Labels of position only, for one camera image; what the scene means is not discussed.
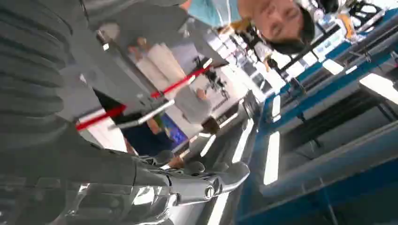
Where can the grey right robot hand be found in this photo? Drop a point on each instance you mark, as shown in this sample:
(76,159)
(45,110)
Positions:
(93,174)

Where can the person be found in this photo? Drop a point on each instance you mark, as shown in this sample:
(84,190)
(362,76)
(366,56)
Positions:
(146,139)
(276,21)
(161,62)
(192,105)

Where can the ribbed grey right arm sleeve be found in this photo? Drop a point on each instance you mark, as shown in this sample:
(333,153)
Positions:
(31,77)

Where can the white ceiling light panel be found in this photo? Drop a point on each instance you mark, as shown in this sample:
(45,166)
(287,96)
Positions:
(271,158)
(275,105)
(208,145)
(242,141)
(381,87)
(217,208)
(332,66)

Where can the red white barrier bar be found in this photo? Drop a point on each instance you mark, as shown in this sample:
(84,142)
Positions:
(177,83)

